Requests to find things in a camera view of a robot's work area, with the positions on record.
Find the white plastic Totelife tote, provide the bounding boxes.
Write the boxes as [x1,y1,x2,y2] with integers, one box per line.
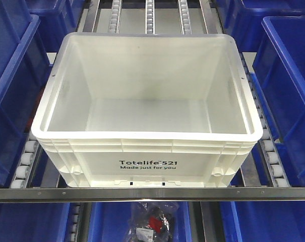
[31,32,263,188]

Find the blue bin right shelf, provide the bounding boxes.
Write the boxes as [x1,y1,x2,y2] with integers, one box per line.
[253,16,305,187]

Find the plastic bag of parts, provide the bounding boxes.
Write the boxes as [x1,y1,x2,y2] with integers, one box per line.
[124,202,179,241]

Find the blue bin lower left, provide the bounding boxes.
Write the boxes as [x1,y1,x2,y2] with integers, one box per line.
[0,203,71,241]

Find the white roller track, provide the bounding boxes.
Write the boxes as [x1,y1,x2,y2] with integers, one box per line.
[10,132,39,189]
[240,53,290,188]

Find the rear left roller track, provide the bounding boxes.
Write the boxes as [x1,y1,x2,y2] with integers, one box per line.
[108,0,122,33]

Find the blue bin upper left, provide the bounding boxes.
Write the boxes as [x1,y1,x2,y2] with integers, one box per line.
[26,0,84,52]

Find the right white roller track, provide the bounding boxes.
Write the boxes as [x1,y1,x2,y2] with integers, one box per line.
[240,53,290,188]

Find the left white roller track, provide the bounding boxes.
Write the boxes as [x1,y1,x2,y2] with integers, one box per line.
[10,132,39,189]

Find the steel shelf front rail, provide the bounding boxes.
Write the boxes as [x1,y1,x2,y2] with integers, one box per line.
[0,187,305,203]

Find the blue bin shelf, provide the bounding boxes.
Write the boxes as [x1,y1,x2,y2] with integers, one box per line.
[253,16,305,187]
[0,1,49,188]

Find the blue bin lower centre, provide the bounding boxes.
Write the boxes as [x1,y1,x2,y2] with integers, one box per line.
[87,202,192,241]

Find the rear right roller track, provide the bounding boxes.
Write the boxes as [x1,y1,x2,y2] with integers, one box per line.
[178,0,192,34]

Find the blue bin left shelf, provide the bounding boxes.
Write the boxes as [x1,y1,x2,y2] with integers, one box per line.
[0,1,49,188]

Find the rear centre roller track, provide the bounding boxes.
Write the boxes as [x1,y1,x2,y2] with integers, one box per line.
[145,0,155,34]

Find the blue bin upper right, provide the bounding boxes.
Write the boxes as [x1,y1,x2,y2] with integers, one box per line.
[214,0,305,52]

